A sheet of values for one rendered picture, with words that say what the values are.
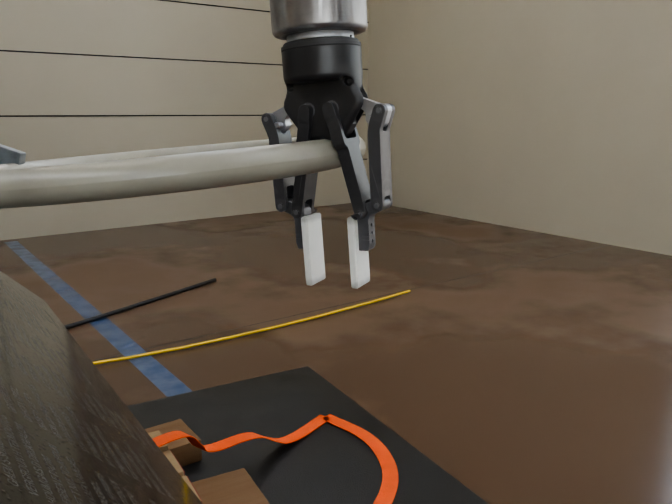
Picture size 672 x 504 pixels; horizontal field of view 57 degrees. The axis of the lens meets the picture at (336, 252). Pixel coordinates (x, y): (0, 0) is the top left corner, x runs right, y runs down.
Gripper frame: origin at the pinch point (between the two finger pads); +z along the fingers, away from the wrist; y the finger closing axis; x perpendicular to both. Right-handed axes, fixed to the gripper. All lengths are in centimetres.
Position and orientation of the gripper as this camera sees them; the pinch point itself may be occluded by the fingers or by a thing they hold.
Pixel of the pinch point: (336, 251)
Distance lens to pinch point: 62.2
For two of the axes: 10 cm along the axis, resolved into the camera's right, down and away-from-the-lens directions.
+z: 0.7, 9.8, 2.0
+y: -8.8, -0.3, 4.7
